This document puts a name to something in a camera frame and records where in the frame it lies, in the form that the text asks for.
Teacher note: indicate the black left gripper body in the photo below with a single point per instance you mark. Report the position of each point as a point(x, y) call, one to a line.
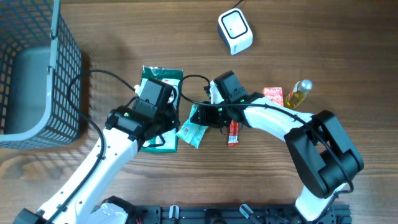
point(168, 119)

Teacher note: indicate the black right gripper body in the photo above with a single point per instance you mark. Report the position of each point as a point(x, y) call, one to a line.
point(216, 116)

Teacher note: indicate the green 3M sponge packet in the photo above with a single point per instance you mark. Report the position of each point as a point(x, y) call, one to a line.
point(171, 77)

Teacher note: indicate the red coffee stick sachet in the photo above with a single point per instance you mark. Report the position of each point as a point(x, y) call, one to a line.
point(233, 134)

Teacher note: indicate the pale green wipes sachet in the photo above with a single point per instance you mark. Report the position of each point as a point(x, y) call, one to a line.
point(190, 132)

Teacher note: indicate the pink Kleenex tissue pack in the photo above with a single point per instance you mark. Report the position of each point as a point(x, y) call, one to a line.
point(274, 94)

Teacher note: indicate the yellow oil bottle silver cap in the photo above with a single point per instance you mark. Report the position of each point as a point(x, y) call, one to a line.
point(298, 94)

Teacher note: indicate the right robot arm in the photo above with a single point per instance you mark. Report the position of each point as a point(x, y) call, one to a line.
point(323, 154)

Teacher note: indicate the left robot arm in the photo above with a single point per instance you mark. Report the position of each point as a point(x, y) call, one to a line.
point(126, 130)

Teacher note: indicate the white barcode scanner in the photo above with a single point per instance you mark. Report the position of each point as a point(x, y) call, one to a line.
point(235, 31)

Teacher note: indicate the dark grey mesh basket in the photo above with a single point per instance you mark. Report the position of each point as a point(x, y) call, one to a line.
point(39, 64)

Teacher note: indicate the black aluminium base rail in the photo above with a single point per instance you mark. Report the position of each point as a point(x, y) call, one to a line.
point(269, 214)

